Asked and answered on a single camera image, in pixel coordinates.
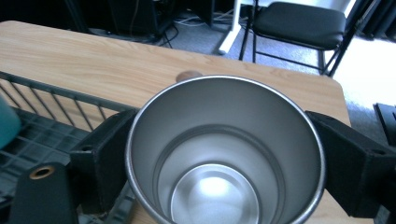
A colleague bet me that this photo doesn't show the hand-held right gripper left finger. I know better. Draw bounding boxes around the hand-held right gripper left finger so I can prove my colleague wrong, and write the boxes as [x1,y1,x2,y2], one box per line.
[68,107,139,217]

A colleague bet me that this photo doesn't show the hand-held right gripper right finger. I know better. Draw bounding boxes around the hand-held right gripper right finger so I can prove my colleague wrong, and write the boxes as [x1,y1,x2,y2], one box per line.
[305,109,396,219]

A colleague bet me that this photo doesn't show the black wire basket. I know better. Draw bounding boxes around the black wire basket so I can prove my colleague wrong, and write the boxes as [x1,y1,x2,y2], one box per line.
[0,70,141,224]

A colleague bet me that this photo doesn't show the teal steel cup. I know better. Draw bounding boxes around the teal steel cup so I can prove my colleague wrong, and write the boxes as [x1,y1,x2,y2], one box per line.
[0,94,22,151]

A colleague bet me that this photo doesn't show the brown steel cup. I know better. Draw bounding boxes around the brown steel cup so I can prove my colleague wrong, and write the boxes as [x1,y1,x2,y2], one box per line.
[124,74,327,224]

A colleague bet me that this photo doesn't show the black metal stand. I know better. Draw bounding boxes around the black metal stand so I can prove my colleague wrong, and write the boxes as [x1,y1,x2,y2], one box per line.
[373,102,396,147]

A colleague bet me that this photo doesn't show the black folding chair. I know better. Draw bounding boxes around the black folding chair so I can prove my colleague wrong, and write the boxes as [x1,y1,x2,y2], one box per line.
[238,0,359,78]

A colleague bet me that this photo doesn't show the dark curtain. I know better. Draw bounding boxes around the dark curtain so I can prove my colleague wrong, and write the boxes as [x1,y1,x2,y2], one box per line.
[354,0,396,41]

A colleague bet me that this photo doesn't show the black floor cables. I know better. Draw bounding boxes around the black floor cables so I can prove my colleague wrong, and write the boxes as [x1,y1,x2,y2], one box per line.
[87,8,237,49]

